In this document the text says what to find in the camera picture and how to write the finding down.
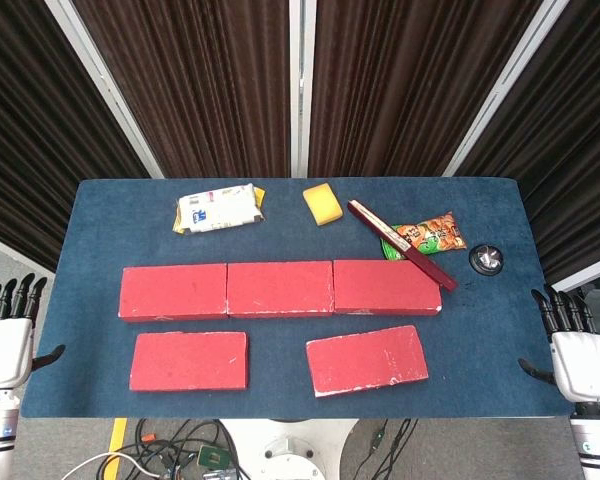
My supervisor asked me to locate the right black-fingered robot hand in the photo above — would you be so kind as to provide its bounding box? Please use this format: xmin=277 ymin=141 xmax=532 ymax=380
xmin=518 ymin=284 xmax=600 ymax=404

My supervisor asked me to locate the left black-fingered robot hand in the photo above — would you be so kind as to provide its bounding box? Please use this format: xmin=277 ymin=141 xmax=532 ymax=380
xmin=0 ymin=273 xmax=66 ymax=391

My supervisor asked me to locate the red foam brick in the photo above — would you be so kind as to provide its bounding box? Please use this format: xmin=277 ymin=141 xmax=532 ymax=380
xmin=331 ymin=258 xmax=443 ymax=318
xmin=305 ymin=324 xmax=430 ymax=399
xmin=118 ymin=263 xmax=229 ymax=324
xmin=225 ymin=260 xmax=336 ymax=319
xmin=128 ymin=330 xmax=251 ymax=393

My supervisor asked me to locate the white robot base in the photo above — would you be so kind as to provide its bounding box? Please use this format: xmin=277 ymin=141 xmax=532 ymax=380
xmin=216 ymin=417 xmax=362 ymax=480

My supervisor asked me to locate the small black round object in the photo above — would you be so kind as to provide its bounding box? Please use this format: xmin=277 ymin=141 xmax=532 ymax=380
xmin=467 ymin=243 xmax=507 ymax=278

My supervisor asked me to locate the dark red folded fan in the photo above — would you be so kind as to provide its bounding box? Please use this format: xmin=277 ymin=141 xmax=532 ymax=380
xmin=346 ymin=199 xmax=459 ymax=293

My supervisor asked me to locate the orange green snack bag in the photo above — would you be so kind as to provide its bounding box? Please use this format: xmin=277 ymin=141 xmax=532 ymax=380
xmin=379 ymin=210 xmax=468 ymax=263

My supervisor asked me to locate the brown pleated curtain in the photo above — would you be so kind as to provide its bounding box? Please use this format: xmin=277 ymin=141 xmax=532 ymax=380
xmin=73 ymin=0 xmax=292 ymax=180
xmin=307 ymin=0 xmax=544 ymax=178
xmin=458 ymin=0 xmax=600 ymax=287
xmin=0 ymin=0 xmax=152 ymax=274

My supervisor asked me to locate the green circuit board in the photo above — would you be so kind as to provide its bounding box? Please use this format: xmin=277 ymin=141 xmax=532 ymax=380
xmin=196 ymin=444 xmax=230 ymax=469

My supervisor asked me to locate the white tissue pack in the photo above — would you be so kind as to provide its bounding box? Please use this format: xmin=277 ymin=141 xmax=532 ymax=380
xmin=176 ymin=183 xmax=266 ymax=234

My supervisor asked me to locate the blue table cloth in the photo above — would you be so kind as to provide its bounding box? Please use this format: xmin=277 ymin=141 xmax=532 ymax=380
xmin=19 ymin=177 xmax=576 ymax=421

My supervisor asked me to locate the yellow flat packet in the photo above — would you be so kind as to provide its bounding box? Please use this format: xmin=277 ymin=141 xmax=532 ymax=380
xmin=171 ymin=185 xmax=267 ymax=236

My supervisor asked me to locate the yellow sponge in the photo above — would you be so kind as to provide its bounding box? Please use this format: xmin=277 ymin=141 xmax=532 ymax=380
xmin=302 ymin=182 xmax=345 ymax=228

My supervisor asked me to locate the white partition post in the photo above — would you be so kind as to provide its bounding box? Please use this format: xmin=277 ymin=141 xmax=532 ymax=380
xmin=546 ymin=263 xmax=600 ymax=297
xmin=287 ymin=0 xmax=318 ymax=179
xmin=441 ymin=0 xmax=572 ymax=178
xmin=44 ymin=0 xmax=166 ymax=180

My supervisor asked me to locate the white cable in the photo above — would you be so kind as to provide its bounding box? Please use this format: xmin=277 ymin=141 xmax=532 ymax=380
xmin=59 ymin=451 xmax=162 ymax=480

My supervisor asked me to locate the black cable bundle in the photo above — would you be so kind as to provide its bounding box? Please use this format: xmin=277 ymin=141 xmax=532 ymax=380
xmin=133 ymin=418 xmax=242 ymax=480

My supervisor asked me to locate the black cable with green plug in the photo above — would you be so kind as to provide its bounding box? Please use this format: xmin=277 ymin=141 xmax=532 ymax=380
xmin=354 ymin=418 xmax=422 ymax=480

